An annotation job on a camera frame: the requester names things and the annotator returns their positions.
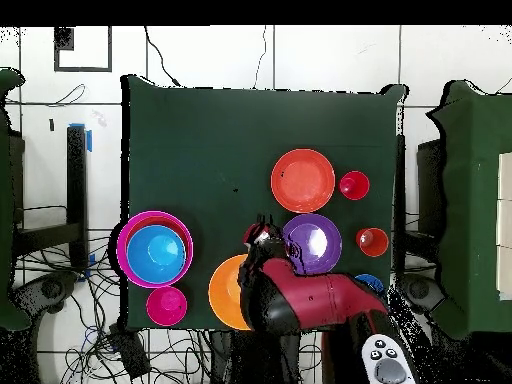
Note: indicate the purple plastic bowl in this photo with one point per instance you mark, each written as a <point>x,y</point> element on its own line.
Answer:
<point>320,256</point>

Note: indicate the orange plastic cup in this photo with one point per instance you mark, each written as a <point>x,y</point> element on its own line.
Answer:
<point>372,242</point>

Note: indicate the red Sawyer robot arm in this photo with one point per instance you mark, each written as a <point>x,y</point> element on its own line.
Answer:
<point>320,300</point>

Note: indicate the black stand frame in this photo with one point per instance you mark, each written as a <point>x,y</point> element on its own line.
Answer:
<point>76,192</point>

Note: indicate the light blue plastic bowl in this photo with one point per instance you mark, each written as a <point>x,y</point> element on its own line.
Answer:
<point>156,256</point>

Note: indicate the white panel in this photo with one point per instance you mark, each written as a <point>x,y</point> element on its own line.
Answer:
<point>504,224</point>

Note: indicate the black power adapter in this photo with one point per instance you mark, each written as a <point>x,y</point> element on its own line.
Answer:
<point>132,354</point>

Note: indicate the red plastic cup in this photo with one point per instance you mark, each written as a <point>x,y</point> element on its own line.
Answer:
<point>354,185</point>

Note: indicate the small magenta plastic bowl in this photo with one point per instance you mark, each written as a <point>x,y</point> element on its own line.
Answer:
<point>166,305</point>

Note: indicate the neighbouring green cloth table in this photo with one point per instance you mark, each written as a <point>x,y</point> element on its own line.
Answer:
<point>6,200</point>
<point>472,200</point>

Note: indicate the dark green table cloth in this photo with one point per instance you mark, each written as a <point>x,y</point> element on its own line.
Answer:
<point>240,120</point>

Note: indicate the orange-red plastic bowl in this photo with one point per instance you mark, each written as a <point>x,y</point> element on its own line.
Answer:
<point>160,222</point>
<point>303,180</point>

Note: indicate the large magenta plastic bowl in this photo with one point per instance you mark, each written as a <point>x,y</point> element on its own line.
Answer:
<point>121,256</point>

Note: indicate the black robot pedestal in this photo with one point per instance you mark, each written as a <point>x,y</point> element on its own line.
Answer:
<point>256,360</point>

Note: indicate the small dark blue bowl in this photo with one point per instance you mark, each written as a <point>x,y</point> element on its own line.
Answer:
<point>370,280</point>

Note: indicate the orange plastic bowl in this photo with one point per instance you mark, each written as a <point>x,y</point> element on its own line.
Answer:
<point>224,292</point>

